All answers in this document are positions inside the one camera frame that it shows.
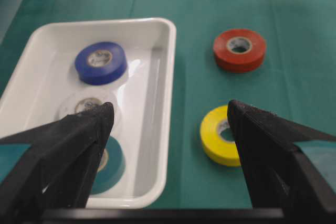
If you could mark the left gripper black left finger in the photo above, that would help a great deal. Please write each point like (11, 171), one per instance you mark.
(59, 167)

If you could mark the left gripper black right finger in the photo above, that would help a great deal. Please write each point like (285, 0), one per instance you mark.
(277, 171)

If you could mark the green tape roll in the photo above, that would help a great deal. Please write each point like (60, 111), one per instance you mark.
(111, 167)

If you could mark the white tape roll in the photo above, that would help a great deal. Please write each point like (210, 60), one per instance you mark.
(89, 98)

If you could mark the yellow tape roll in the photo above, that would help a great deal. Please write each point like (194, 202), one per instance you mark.
(217, 148)

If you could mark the blue tape roll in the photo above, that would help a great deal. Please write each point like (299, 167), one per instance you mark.
(101, 63)

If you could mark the white plastic case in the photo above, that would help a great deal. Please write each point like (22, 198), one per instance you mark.
(45, 76)

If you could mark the red tape roll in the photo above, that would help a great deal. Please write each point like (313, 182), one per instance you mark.
(239, 50)

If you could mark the green table cloth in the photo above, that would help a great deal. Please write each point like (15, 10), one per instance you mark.
(296, 80)

